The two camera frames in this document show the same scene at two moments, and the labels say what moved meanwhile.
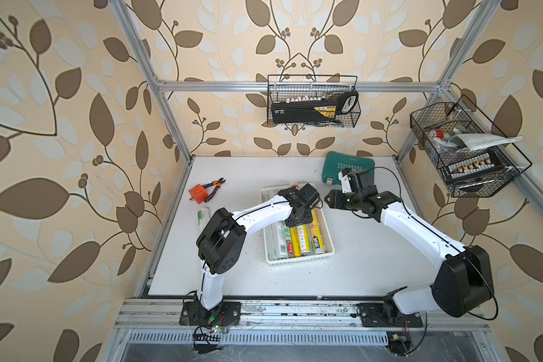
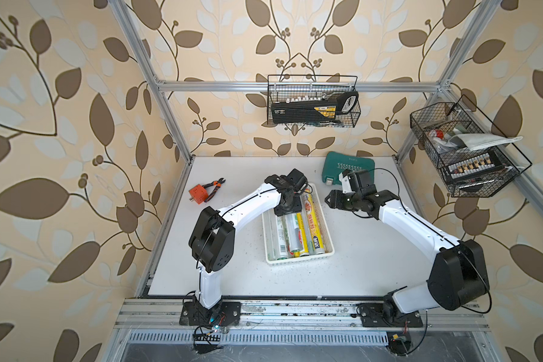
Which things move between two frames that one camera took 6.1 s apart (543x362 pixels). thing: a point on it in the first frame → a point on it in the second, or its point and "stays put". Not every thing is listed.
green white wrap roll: x=271 y=242 stays put
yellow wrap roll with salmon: x=316 y=232 stays put
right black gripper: x=335 y=200 stays put
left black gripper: x=311 y=216 → x=301 y=203
